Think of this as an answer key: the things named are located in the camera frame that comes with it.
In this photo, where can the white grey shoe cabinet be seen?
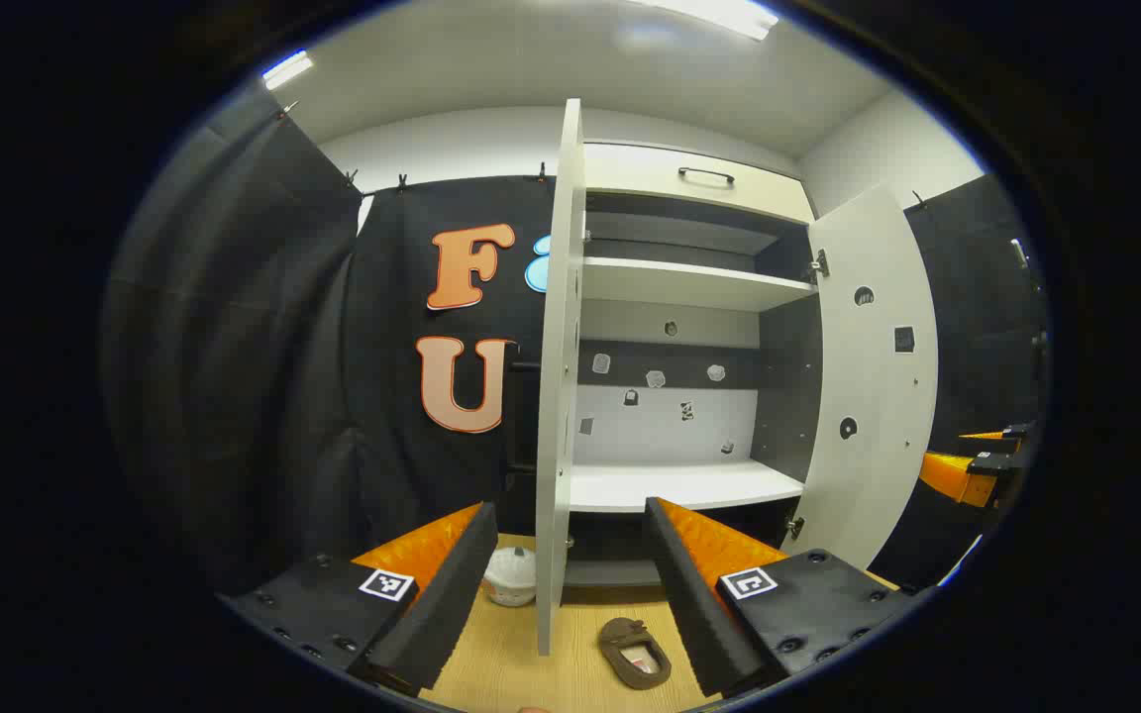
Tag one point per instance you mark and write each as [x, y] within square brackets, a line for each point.
[679, 485]

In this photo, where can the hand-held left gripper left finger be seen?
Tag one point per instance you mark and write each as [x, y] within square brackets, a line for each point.
[442, 604]

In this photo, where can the white cabinet door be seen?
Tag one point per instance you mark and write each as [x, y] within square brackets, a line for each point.
[873, 416]
[559, 396]

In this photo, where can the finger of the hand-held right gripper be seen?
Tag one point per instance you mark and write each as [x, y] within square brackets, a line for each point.
[952, 477]
[1016, 432]

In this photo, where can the white cabinet drawer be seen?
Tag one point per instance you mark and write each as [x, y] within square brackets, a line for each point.
[650, 176]

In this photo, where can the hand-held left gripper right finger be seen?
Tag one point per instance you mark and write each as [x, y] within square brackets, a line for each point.
[694, 614]

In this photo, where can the black backdrop cloth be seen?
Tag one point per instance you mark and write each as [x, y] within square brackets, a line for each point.
[263, 347]
[977, 327]

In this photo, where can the white round jar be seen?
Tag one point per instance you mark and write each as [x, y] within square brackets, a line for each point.
[511, 579]

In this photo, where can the brown fuzzy shoe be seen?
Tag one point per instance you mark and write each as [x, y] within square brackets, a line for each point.
[635, 654]

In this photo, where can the ceiling light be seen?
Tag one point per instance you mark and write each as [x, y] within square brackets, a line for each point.
[287, 69]
[719, 15]

